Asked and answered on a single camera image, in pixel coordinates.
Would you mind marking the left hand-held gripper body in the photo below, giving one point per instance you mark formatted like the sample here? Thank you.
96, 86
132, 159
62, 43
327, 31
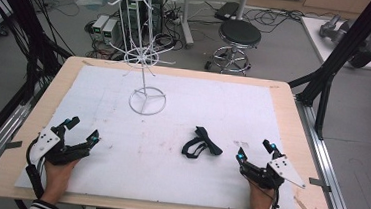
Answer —
69, 152

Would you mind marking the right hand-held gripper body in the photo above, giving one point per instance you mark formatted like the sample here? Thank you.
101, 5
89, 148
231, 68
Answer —
264, 177

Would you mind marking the person's right hand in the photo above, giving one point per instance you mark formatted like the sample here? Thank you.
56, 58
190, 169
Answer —
261, 202

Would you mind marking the person's left hand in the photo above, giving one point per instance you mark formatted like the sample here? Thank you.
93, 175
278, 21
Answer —
56, 179

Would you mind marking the grey metal clamp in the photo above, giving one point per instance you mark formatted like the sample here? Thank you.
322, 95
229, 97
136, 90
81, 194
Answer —
9, 147
319, 184

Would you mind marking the person's left striped sleeve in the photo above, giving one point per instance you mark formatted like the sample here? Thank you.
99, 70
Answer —
43, 207

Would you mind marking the white foam mat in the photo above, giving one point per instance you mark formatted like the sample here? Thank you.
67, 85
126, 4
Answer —
167, 176

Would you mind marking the grey power supply unit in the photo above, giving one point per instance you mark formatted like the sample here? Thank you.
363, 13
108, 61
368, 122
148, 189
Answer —
109, 31
98, 26

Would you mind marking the white floor board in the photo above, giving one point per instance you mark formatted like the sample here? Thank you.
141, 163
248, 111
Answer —
319, 38

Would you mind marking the black round stool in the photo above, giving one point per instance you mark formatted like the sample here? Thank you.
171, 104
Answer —
240, 32

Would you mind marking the dark computer tower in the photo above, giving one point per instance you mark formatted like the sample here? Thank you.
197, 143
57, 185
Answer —
140, 17

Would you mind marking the black flat box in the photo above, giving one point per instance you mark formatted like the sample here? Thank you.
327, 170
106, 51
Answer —
227, 10

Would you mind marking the grey desk leg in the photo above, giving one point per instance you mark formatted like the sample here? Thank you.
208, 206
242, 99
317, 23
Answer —
186, 21

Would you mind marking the black frame strut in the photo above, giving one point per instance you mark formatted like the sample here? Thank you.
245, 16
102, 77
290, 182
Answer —
341, 56
28, 32

